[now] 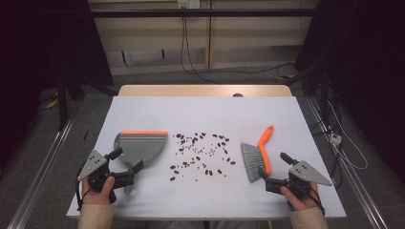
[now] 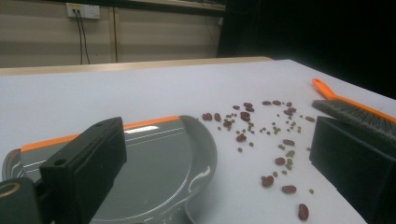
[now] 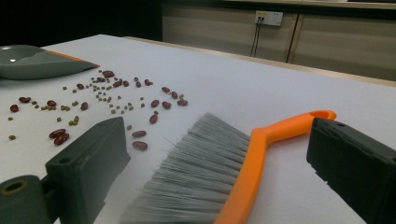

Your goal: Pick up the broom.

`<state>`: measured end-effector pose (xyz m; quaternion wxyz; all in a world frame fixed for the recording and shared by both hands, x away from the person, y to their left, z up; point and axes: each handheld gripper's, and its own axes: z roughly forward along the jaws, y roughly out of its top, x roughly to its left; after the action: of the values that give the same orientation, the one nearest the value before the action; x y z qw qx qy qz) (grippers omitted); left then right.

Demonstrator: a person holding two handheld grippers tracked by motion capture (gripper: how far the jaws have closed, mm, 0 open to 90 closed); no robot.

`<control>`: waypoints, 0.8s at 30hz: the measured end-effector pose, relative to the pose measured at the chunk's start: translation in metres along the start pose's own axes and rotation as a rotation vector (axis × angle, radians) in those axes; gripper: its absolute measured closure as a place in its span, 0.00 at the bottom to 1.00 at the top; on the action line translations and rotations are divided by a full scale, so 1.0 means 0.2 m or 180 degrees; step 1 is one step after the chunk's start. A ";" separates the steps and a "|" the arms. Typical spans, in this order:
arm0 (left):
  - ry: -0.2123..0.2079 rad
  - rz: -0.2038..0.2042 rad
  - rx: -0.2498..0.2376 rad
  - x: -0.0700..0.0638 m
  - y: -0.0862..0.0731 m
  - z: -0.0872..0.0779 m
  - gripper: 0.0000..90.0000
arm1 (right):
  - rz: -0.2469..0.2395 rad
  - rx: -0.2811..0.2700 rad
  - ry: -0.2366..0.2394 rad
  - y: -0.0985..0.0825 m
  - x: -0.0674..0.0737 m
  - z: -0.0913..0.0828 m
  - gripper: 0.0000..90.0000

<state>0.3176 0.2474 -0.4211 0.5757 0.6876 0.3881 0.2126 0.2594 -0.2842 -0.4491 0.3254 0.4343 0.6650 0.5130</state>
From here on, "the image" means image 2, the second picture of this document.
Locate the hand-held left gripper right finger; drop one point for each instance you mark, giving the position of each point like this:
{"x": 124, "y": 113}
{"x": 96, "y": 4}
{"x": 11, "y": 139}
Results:
{"x": 351, "y": 165}

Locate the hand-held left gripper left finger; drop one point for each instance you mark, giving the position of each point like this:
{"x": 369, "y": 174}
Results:
{"x": 81, "y": 168}

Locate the orange brush with grey bristles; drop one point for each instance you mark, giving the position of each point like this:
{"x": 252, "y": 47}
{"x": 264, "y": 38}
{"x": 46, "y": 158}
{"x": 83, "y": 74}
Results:
{"x": 351, "y": 113}

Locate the scatter of small green beans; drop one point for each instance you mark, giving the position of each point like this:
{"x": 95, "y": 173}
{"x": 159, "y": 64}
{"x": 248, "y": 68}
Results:
{"x": 290, "y": 153}

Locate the grey dustpan with orange edge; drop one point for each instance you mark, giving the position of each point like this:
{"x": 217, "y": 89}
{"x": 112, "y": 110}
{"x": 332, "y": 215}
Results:
{"x": 162, "y": 161}

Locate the scatter of red kidney beans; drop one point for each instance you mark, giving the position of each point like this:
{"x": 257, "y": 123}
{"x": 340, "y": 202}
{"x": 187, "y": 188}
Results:
{"x": 245, "y": 116}

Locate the wooden table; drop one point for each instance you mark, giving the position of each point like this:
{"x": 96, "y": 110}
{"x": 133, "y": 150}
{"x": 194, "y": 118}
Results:
{"x": 124, "y": 66}

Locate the black curtain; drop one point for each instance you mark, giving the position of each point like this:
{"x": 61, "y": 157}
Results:
{"x": 311, "y": 37}

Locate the vertical wooden wall strip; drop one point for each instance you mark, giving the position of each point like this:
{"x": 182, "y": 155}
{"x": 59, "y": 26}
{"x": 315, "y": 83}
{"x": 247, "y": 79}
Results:
{"x": 114, "y": 34}

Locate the white wall socket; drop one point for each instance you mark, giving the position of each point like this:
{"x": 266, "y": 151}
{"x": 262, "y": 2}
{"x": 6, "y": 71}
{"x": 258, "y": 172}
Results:
{"x": 90, "y": 11}

